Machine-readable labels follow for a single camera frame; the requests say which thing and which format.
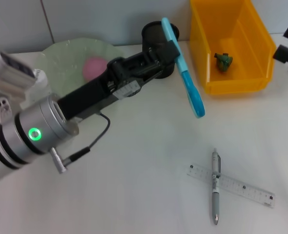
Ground pink peach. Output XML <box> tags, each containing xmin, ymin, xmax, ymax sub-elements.
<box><xmin>82</xmin><ymin>57</ymin><xmax>108</xmax><ymax>83</ymax></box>

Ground green plastic wrapper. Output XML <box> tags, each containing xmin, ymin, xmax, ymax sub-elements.
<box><xmin>214</xmin><ymin>52</ymin><xmax>234</xmax><ymax>73</ymax></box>

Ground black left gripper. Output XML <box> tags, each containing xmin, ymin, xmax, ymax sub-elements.
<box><xmin>57</xmin><ymin>50</ymin><xmax>164</xmax><ymax>120</ymax></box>

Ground yellow plastic bin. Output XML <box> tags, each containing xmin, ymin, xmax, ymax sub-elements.
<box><xmin>189</xmin><ymin>0</ymin><xmax>277</xmax><ymax>96</ymax></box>

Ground transparent plastic ruler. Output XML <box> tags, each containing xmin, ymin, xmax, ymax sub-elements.
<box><xmin>187</xmin><ymin>164</ymin><xmax>276</xmax><ymax>209</ymax></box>

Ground grey retractable pen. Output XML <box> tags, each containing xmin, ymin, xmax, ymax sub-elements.
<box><xmin>211</xmin><ymin>148</ymin><xmax>222</xmax><ymax>225</ymax></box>

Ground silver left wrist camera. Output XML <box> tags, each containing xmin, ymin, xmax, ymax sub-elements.
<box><xmin>0</xmin><ymin>51</ymin><xmax>48</xmax><ymax>103</ymax></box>

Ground pale green glass fruit plate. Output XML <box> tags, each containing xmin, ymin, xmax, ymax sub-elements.
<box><xmin>19</xmin><ymin>38</ymin><xmax>125</xmax><ymax>110</ymax></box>

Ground blue sheathed scissors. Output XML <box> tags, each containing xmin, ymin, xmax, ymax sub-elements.
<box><xmin>161</xmin><ymin>17</ymin><xmax>206</xmax><ymax>119</ymax></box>

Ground black mesh pen holder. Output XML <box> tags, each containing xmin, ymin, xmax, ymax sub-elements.
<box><xmin>141</xmin><ymin>21</ymin><xmax>180</xmax><ymax>79</ymax></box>

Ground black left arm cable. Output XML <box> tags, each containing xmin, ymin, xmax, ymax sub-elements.
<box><xmin>50</xmin><ymin>111</ymin><xmax>111</xmax><ymax>175</ymax></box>

